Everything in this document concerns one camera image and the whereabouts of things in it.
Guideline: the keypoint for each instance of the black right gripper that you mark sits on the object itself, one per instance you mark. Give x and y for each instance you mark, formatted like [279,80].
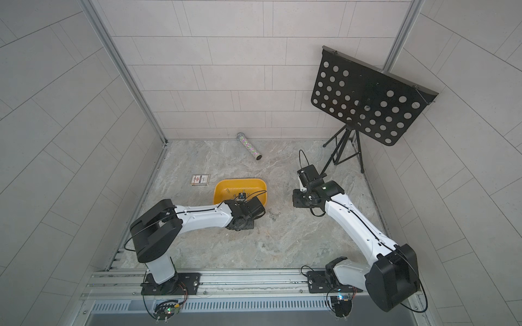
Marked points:
[296,200]

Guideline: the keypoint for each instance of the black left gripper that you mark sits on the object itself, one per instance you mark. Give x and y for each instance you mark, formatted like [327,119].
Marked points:
[252,225]

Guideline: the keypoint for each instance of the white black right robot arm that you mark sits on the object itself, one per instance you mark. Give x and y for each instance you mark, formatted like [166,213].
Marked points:
[391,275]

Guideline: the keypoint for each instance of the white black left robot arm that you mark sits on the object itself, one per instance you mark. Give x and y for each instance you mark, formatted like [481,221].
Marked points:
[154,232]

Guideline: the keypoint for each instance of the yellow plastic storage box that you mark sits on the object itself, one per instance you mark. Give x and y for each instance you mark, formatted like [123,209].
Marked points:
[230,188]

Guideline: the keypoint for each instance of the playing card box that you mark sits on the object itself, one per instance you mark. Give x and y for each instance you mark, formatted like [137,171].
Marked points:
[200,180]

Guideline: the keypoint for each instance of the silver screw cluster screw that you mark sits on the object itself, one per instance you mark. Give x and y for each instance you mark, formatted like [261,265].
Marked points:
[273,216]

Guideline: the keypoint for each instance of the rhinestone silver microphone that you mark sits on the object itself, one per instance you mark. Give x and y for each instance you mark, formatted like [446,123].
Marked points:
[250,148]

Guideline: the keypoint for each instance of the black perforated music stand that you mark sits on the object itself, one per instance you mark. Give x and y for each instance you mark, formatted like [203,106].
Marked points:
[366,101]

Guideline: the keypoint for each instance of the right green circuit board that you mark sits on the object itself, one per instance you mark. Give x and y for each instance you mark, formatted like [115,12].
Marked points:
[341,306]

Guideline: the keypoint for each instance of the green circuit board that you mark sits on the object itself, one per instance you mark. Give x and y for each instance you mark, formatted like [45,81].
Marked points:
[165,310]
[341,306]

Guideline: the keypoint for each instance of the left green circuit board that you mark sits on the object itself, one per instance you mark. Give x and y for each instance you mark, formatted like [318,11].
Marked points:
[165,310]

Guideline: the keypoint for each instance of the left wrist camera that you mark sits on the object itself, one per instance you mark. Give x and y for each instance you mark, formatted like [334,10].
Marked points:
[253,209]

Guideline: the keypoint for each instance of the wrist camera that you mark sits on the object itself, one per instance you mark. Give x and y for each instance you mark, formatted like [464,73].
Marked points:
[309,178]
[253,209]

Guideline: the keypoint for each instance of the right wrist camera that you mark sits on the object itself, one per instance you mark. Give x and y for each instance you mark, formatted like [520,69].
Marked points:
[309,178]

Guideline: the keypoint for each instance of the aluminium rail frame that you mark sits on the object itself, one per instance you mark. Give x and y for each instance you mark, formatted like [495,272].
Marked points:
[234,297]

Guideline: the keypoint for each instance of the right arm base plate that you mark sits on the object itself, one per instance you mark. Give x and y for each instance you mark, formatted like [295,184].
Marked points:
[318,282]

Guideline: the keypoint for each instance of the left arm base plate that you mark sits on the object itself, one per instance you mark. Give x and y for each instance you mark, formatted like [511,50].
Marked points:
[181,284]

